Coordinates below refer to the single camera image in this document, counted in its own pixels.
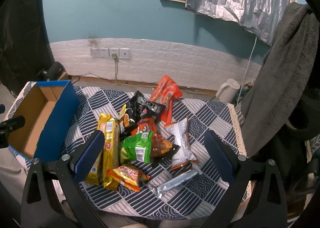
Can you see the small orange yellow snack packet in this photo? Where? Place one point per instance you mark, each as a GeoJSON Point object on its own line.
{"type": "Point", "coordinates": [127, 174]}

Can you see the black round device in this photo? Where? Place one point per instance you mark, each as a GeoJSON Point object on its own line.
{"type": "Point", "coordinates": [53, 70]}

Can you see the orange black squid snack packet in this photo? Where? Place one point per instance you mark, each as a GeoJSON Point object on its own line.
{"type": "Point", "coordinates": [161, 147]}

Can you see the black cloth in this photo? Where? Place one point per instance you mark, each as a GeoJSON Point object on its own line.
{"type": "Point", "coordinates": [20, 38]}

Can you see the white wall outlet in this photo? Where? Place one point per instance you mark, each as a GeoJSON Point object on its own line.
{"type": "Point", "coordinates": [104, 52]}
{"type": "Point", "coordinates": [124, 53]}
{"type": "Point", "coordinates": [95, 52]}
{"type": "Point", "coordinates": [114, 52]}

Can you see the yellow orange snack bag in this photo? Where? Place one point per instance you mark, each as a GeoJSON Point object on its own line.
{"type": "Point", "coordinates": [125, 123]}

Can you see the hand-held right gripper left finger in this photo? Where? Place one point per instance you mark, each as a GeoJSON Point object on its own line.
{"type": "Point", "coordinates": [87, 155]}

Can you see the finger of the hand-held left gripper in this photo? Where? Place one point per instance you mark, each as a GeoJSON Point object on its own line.
{"type": "Point", "coordinates": [13, 122]}

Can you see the yellow long biscuit packet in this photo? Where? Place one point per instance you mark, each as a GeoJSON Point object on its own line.
{"type": "Point", "coordinates": [102, 122]}
{"type": "Point", "coordinates": [111, 158]}

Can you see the blue white patterned tablecloth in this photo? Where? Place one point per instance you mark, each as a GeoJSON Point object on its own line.
{"type": "Point", "coordinates": [212, 118]}

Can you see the blue cardboard box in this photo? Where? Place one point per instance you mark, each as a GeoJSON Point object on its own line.
{"type": "Point", "coordinates": [57, 123]}

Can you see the grey towel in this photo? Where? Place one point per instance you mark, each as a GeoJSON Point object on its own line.
{"type": "Point", "coordinates": [282, 80]}

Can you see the large orange snack packet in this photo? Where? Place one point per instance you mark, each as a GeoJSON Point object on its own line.
{"type": "Point", "coordinates": [165, 93]}

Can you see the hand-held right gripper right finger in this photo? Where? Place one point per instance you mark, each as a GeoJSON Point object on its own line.
{"type": "Point", "coordinates": [220, 158]}

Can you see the white electric kettle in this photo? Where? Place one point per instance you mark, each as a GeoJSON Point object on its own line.
{"type": "Point", "coordinates": [226, 90]}

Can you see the green snack packet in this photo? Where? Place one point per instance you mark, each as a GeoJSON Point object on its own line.
{"type": "Point", "coordinates": [132, 148]}

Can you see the white orange-edged snack packet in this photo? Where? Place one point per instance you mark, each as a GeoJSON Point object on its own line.
{"type": "Point", "coordinates": [181, 143]}

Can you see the silver foil snack packet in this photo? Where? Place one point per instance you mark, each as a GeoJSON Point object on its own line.
{"type": "Point", "coordinates": [172, 183]}

